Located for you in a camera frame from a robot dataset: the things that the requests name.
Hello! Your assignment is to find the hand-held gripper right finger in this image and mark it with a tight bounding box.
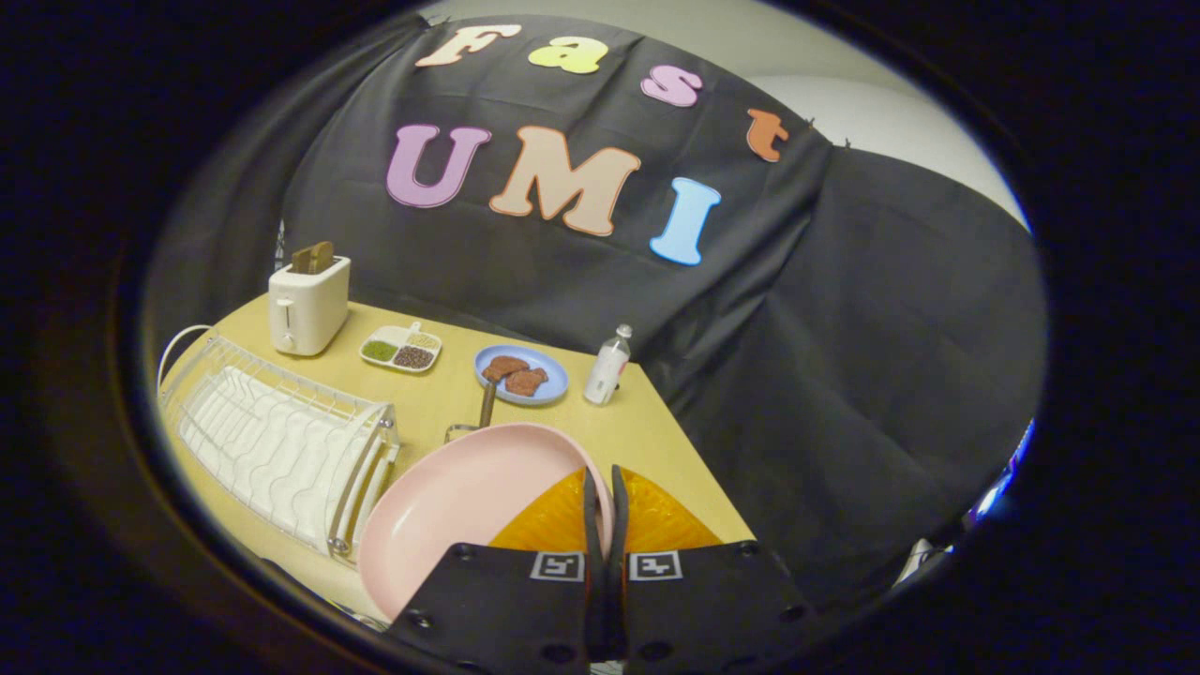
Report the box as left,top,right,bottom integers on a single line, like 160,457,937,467
607,465,818,675

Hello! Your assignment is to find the black backdrop cloth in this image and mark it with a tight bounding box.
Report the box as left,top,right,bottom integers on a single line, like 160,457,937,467
145,14,1047,610

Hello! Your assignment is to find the pink plate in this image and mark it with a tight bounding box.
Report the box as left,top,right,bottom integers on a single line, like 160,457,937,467
358,422,616,623

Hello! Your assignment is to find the white toaster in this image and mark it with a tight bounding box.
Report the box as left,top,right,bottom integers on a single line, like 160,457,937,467
268,255,352,357

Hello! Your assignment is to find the blue plate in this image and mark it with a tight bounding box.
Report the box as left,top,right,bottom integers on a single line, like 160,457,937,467
473,344,570,406

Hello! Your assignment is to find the white wire dish rack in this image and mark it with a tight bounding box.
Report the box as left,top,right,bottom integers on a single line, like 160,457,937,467
159,336,402,563

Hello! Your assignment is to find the white sectioned seed dish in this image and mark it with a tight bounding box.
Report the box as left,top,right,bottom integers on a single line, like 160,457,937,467
360,322,443,374

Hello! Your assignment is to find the white power cable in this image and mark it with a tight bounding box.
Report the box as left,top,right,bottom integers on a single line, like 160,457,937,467
157,324,215,387

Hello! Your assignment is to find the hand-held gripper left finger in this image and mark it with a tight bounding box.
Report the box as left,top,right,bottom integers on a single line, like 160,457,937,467
387,467,607,674

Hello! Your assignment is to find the clear plastic bottle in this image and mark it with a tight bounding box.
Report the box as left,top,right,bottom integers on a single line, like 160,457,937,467
583,324,634,406

